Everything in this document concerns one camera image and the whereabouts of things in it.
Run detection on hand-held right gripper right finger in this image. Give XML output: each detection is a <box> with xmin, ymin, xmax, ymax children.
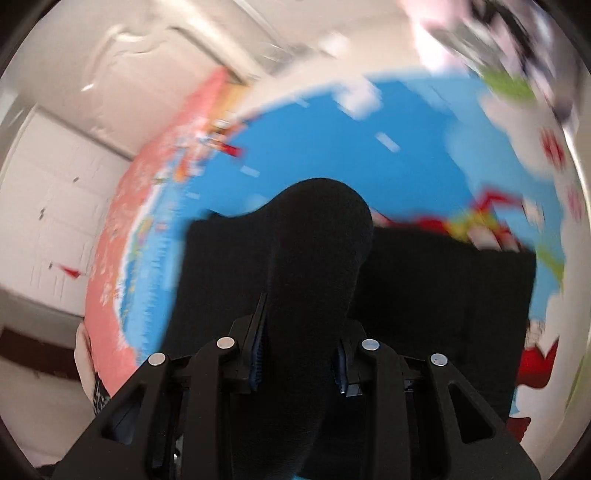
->
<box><xmin>330</xmin><ymin>322</ymin><xmax>541</xmax><ymax>480</ymax></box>

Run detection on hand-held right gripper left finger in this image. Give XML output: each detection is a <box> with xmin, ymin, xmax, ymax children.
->
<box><xmin>52</xmin><ymin>295</ymin><xmax>271</xmax><ymax>480</ymax></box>

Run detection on black pants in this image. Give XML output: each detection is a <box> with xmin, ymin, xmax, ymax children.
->
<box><xmin>178</xmin><ymin>178</ymin><xmax>539</xmax><ymax>480</ymax></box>

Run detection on pink printed bed sheet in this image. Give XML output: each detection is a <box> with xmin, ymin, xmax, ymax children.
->
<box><xmin>83</xmin><ymin>67</ymin><xmax>242</xmax><ymax>376</ymax></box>

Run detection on blue cartoon printed blanket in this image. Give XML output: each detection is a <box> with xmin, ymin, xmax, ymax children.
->
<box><xmin>117</xmin><ymin>69</ymin><xmax>583</xmax><ymax>457</ymax></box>

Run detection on white wardrobe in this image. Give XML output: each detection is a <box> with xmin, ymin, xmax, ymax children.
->
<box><xmin>0</xmin><ymin>104</ymin><xmax>134</xmax><ymax>320</ymax></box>

